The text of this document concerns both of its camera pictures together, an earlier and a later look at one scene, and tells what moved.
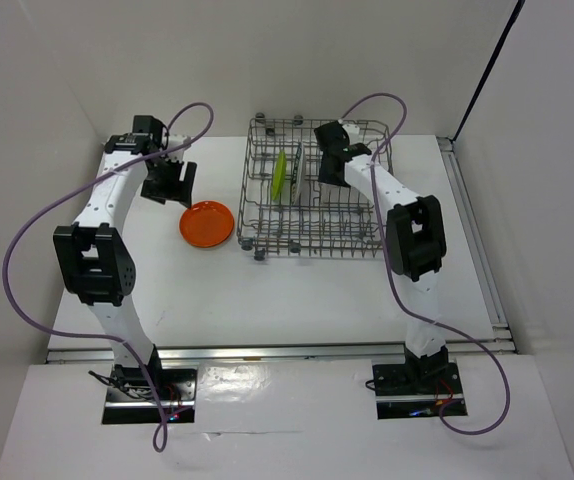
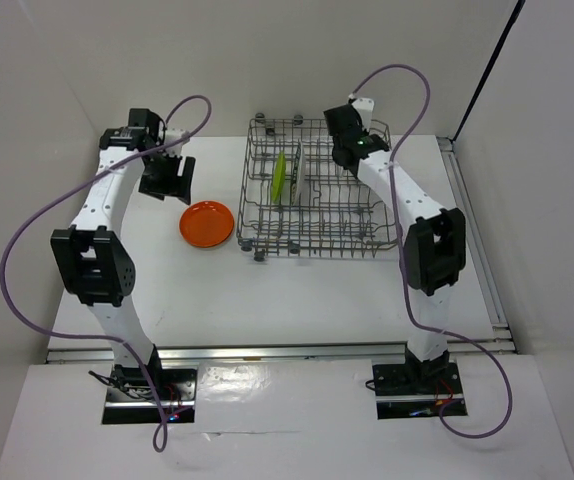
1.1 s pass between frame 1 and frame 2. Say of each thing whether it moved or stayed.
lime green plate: stayed
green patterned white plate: stayed
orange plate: stayed
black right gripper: moved
